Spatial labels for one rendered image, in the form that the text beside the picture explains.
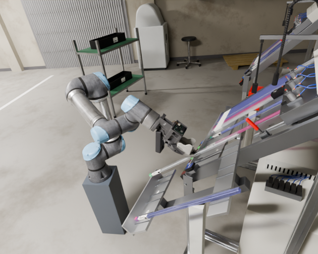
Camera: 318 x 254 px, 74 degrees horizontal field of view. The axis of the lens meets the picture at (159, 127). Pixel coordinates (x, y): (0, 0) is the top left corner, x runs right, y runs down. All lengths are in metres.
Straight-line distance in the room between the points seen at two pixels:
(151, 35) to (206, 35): 1.43
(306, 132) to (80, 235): 1.67
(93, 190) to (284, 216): 1.07
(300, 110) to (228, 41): 4.90
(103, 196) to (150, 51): 3.89
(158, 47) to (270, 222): 4.22
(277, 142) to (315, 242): 0.53
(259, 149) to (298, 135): 0.14
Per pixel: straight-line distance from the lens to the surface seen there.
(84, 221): 2.01
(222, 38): 5.64
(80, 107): 1.04
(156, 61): 4.97
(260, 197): 1.23
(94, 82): 1.20
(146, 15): 4.87
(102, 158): 1.36
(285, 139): 0.87
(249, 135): 2.14
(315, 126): 0.84
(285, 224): 1.18
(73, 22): 6.13
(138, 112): 0.84
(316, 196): 0.97
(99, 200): 1.55
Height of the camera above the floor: 1.54
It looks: 33 degrees down
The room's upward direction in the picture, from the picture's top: 6 degrees counter-clockwise
